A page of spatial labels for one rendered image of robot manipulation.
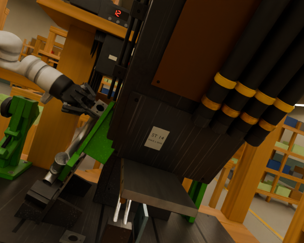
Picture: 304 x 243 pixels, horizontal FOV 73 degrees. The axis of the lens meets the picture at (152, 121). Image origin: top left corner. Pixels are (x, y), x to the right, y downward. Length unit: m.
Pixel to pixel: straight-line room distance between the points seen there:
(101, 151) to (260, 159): 0.85
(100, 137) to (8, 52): 0.36
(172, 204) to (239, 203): 0.81
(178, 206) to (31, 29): 11.51
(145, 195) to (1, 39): 0.57
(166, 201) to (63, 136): 0.65
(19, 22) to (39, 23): 0.84
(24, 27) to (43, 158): 10.99
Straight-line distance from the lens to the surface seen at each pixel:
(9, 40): 0.73
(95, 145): 0.58
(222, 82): 0.43
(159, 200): 0.43
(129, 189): 0.42
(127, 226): 0.55
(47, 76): 0.68
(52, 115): 0.98
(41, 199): 0.65
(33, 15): 11.87
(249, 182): 1.20
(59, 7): 0.89
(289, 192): 6.76
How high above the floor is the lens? 1.29
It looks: 4 degrees down
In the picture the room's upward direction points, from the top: 20 degrees clockwise
